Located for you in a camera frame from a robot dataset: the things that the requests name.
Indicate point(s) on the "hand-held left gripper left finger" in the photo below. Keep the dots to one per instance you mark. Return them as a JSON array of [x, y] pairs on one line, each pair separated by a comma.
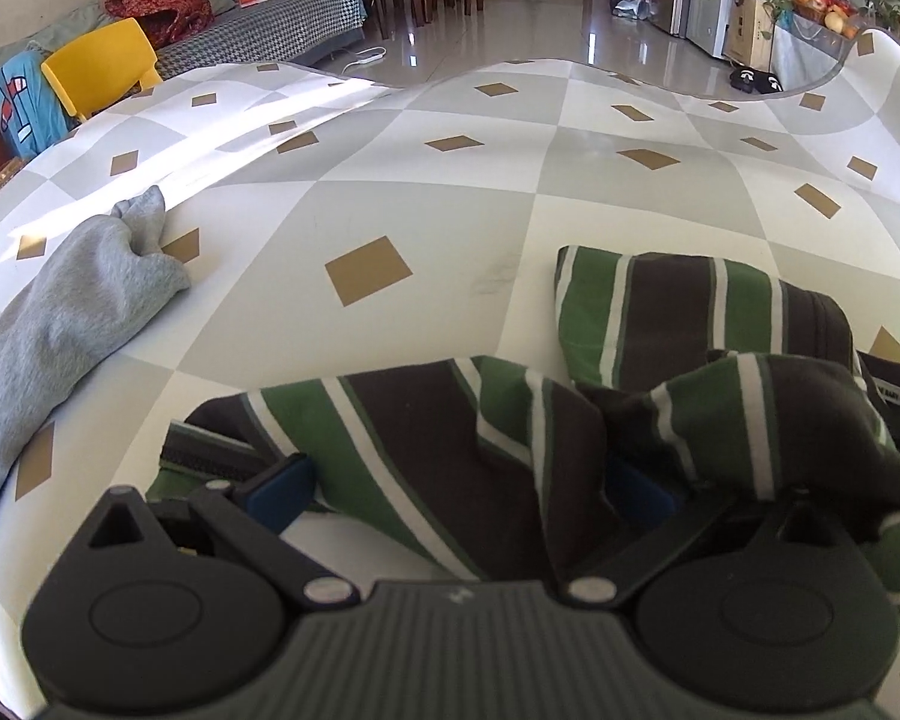
[[281, 493]]

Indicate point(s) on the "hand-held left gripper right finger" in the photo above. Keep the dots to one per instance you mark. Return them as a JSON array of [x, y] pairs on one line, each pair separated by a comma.
[[640, 501]]

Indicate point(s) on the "green brown striped shirt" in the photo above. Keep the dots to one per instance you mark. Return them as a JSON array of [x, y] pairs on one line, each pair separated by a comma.
[[435, 435]]

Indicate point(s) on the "grey sweatshirt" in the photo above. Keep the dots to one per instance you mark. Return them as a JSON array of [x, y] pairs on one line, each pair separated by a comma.
[[52, 300]]

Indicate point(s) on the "small golden box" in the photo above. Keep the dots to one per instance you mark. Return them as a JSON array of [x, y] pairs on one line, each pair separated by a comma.
[[4, 180]]

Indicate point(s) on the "black slipper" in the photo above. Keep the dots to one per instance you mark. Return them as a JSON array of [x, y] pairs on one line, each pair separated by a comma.
[[742, 79], [769, 84]]

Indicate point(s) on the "white power strip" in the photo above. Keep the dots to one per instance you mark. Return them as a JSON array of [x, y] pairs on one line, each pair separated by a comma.
[[367, 55]]

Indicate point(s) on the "yellow plastic chair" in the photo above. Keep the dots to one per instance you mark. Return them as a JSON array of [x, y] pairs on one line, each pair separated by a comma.
[[97, 60]]

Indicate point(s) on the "houndstooth covered sofa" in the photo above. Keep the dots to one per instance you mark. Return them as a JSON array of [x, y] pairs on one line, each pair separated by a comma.
[[270, 22]]

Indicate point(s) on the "glass side table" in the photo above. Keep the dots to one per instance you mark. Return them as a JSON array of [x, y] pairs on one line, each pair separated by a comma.
[[802, 56]]

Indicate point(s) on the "blue printed blanket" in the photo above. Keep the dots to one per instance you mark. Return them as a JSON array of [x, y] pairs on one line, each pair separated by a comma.
[[15, 101]]

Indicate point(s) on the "cardboard box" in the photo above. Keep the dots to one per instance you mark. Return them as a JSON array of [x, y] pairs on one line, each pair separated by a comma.
[[746, 28]]

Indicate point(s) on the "silver bag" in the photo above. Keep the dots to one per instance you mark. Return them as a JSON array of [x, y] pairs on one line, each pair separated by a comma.
[[634, 6]]

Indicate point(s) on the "grey-green blanket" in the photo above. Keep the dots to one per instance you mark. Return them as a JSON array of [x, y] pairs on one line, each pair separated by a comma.
[[15, 45]]

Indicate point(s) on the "fruit bowl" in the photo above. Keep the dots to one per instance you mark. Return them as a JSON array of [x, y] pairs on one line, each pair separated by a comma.
[[825, 4]]

